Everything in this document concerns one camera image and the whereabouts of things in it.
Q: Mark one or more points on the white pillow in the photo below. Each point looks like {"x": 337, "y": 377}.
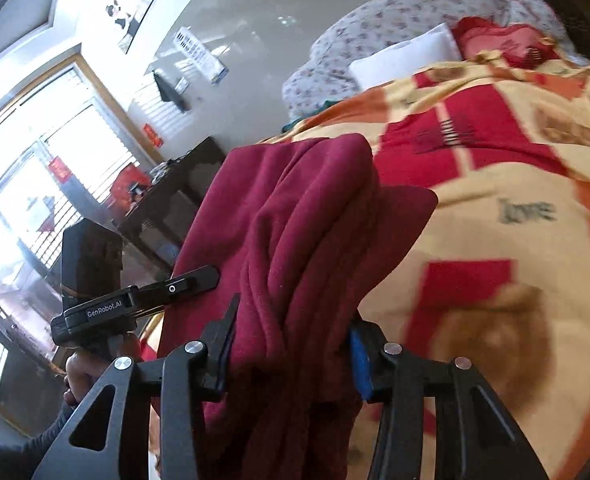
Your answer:
{"x": 406, "y": 58}

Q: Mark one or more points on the dark wooden side table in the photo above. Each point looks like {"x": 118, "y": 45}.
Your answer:
{"x": 190, "y": 177}

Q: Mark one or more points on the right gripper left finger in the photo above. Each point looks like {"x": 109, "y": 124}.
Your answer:
{"x": 107, "y": 437}

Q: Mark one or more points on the black white wall poster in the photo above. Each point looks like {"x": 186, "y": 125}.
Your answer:
{"x": 124, "y": 18}

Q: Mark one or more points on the red orange patterned blanket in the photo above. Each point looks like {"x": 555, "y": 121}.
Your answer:
{"x": 500, "y": 274}

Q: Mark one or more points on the person's left hand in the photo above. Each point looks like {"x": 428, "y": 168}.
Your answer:
{"x": 83, "y": 368}

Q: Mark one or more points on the dark cloth hanging on wall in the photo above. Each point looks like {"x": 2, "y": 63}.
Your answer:
{"x": 169, "y": 93}

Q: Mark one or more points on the window with wooden frame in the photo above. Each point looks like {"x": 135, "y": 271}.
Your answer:
{"x": 63, "y": 142}

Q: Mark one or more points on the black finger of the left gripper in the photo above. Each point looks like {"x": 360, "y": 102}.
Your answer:
{"x": 161, "y": 294}

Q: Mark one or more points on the red box on table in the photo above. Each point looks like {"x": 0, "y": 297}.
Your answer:
{"x": 119, "y": 192}

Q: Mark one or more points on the white wall paper notice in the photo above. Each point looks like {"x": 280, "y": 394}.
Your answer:
{"x": 200, "y": 56}

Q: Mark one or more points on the red satin pillow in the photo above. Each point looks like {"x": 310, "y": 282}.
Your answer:
{"x": 521, "y": 45}

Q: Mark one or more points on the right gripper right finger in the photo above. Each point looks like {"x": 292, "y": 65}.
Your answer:
{"x": 476, "y": 436}

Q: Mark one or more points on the dark red sweater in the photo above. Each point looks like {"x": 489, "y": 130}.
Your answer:
{"x": 300, "y": 233}

